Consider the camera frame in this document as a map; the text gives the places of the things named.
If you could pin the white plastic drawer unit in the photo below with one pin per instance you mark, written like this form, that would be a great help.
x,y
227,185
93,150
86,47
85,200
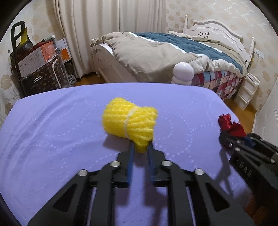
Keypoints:
x,y
246,91

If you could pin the white wardrobe door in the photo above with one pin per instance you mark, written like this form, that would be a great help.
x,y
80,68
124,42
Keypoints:
x,y
266,120

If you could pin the plaid bed sheet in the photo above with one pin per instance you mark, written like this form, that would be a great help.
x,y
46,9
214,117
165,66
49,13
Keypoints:
x,y
223,83

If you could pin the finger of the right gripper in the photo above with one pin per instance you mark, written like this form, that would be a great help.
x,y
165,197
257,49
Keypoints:
x,y
262,145
244,144

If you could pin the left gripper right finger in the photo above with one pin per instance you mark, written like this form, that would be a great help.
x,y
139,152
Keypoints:
x,y
193,198

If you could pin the cardboard box with labels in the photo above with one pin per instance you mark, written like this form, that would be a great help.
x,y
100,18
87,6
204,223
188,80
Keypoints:
x,y
37,58

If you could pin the purple table cloth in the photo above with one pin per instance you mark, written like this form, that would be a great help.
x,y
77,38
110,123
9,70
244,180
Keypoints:
x,y
47,138

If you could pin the blue beige duvet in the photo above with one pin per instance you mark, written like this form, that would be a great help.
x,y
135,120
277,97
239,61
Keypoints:
x,y
151,57

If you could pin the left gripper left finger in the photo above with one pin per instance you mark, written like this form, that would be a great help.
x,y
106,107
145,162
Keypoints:
x,y
89,197

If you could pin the yellow foam net bundle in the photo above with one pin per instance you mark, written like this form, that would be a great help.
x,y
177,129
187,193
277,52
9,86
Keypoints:
x,y
127,120

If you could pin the cream curtain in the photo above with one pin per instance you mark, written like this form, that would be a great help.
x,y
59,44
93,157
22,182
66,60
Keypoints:
x,y
80,21

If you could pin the wall socket strip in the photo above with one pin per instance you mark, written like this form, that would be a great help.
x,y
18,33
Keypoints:
x,y
259,53

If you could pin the orange white small box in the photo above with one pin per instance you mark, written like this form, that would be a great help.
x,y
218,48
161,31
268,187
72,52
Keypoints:
x,y
63,47

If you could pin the dark red ribbon flower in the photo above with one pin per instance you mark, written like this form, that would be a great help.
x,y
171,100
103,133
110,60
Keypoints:
x,y
231,127

